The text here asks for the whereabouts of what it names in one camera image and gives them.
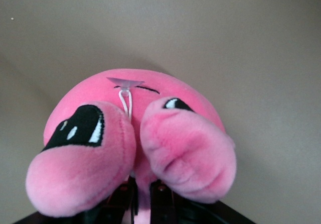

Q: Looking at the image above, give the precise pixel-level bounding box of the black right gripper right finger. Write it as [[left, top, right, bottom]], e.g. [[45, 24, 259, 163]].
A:
[[149, 180, 257, 224]]

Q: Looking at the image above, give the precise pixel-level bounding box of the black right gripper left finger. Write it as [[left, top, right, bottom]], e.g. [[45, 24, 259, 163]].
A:
[[12, 177, 139, 224]]

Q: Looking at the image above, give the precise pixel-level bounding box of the pink plush toy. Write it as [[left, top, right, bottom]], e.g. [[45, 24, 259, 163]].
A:
[[25, 68, 238, 224]]

